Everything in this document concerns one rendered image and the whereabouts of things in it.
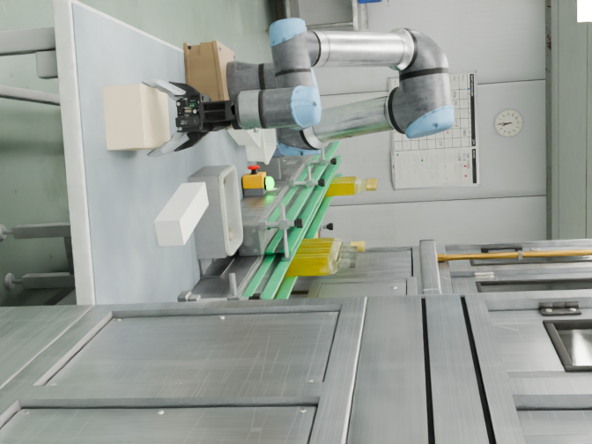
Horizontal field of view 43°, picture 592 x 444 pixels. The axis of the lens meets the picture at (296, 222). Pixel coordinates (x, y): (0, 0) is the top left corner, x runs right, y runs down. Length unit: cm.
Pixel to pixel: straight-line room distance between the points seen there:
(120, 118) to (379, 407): 81
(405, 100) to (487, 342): 83
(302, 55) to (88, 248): 56
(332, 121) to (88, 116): 73
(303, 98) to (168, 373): 59
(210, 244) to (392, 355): 102
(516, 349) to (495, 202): 718
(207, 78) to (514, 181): 647
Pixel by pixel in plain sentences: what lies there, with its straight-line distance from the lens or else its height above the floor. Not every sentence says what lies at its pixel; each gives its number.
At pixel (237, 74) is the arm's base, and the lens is 207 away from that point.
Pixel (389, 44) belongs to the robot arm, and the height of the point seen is 129.
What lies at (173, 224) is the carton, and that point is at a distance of 171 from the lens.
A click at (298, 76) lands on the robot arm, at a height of 111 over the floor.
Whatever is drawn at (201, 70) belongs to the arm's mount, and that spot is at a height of 79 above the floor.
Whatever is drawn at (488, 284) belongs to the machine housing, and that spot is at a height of 155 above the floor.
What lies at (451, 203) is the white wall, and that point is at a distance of 826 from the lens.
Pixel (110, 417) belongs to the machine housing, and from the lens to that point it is 102.
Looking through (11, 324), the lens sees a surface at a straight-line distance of 139.
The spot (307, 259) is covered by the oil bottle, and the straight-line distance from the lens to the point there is 225.
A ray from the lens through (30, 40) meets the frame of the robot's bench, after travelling 150.
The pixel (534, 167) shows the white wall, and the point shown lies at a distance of 827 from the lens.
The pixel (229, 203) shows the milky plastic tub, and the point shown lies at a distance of 213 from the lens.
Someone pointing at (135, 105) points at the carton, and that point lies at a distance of 148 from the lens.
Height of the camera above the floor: 133
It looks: 9 degrees down
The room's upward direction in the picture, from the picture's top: 87 degrees clockwise
